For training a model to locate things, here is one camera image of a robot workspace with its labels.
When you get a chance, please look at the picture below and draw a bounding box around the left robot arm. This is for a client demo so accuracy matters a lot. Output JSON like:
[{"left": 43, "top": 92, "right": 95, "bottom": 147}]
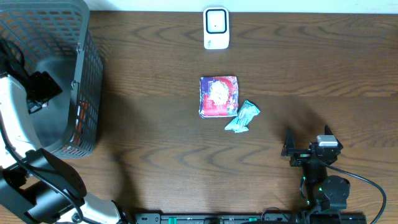
[{"left": 1, "top": 39, "right": 134, "bottom": 223}]

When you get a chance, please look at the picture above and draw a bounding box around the grey plastic mesh basket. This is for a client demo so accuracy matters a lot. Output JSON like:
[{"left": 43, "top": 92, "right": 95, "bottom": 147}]
[{"left": 1, "top": 0, "right": 103, "bottom": 159}]

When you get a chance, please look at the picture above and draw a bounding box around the purple red tissue pack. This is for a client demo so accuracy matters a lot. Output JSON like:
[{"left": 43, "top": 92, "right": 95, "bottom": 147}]
[{"left": 198, "top": 76, "right": 239, "bottom": 118}]

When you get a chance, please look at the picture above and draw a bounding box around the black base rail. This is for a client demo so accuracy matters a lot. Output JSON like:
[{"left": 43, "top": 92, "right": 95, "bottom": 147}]
[{"left": 134, "top": 213, "right": 367, "bottom": 224}]

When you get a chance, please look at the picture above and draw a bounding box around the teal snack wrapper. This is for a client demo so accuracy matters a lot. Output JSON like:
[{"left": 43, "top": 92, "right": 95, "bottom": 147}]
[{"left": 224, "top": 100, "right": 260, "bottom": 133}]

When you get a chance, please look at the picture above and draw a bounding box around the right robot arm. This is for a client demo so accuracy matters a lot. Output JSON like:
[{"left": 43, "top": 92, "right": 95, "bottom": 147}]
[{"left": 281, "top": 126, "right": 350, "bottom": 223}]

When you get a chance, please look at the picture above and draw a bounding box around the white barcode scanner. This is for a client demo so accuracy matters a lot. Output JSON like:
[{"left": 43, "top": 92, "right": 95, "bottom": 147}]
[{"left": 203, "top": 7, "right": 230, "bottom": 50}]

